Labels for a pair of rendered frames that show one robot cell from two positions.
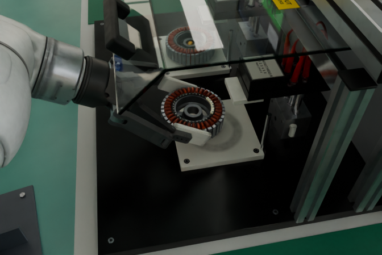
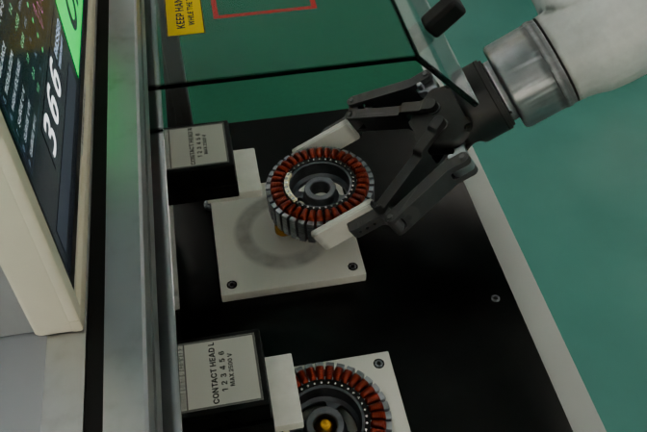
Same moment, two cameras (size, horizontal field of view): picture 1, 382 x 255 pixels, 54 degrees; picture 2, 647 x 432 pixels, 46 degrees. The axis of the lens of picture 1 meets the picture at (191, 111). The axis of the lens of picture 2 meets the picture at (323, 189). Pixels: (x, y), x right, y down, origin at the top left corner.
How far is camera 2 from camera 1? 1.01 m
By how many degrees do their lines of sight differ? 88
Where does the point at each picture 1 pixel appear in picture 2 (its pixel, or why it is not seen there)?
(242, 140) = (238, 211)
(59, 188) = not seen: outside the picture
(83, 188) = (478, 181)
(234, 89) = (248, 167)
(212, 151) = not seen: hidden behind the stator
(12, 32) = not seen: outside the picture
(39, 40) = (549, 21)
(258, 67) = (204, 144)
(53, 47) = (528, 29)
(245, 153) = not seen: hidden behind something
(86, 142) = (504, 246)
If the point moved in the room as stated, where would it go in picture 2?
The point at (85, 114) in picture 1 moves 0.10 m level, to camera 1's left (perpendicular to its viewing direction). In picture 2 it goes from (531, 302) to (626, 302)
